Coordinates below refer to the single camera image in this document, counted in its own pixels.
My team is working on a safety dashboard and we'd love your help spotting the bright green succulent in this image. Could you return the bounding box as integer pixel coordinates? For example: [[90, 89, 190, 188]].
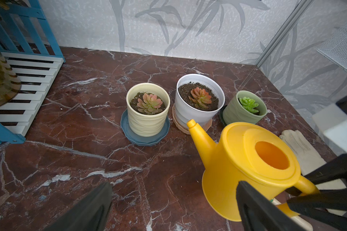
[[238, 97, 259, 114]]

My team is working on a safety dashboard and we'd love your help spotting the pink green succulent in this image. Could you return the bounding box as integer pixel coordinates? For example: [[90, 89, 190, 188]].
[[136, 93, 163, 115]]

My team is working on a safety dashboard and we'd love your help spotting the light green ribbed pot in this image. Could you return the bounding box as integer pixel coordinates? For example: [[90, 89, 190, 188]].
[[223, 90, 268, 125]]

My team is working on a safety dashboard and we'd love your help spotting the blue grey saucer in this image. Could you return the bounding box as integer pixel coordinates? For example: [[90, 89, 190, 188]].
[[120, 110, 170, 146]]

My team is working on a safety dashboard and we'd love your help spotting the green rake wooden handle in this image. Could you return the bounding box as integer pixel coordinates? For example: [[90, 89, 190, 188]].
[[271, 198, 313, 231]]

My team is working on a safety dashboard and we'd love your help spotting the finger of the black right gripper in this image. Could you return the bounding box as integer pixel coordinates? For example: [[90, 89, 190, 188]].
[[287, 188, 347, 231], [284, 151, 347, 197]]

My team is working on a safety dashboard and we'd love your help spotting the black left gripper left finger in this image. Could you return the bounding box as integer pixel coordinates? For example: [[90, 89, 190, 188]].
[[45, 182, 113, 231]]

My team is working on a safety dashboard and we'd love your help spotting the white plastic pot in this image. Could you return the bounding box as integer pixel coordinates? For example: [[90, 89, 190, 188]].
[[174, 74, 225, 128]]

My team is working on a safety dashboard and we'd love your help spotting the blue white slatted shelf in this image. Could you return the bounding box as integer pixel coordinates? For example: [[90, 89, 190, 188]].
[[0, 1, 65, 144]]

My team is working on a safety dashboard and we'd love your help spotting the dark green saucer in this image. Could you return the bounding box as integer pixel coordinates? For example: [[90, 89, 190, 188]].
[[219, 105, 227, 127]]

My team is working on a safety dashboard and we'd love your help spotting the white wire mesh basket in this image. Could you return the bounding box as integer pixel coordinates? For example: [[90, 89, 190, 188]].
[[317, 22, 347, 72]]

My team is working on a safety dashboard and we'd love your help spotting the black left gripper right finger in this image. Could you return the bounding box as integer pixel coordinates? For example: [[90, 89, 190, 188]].
[[236, 181, 303, 231]]

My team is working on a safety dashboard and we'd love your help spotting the yellow watering can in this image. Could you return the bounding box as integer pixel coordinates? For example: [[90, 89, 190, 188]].
[[187, 120, 320, 221]]

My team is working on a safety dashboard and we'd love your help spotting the cream ribbed pot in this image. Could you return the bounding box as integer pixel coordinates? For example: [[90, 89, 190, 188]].
[[126, 83, 171, 137]]

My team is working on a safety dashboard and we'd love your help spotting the peach pink saucer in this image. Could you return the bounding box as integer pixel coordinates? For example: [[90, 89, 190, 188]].
[[173, 105, 213, 135]]

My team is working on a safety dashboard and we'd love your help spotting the red orange succulent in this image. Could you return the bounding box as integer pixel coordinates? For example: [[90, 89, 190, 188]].
[[189, 87, 212, 109]]

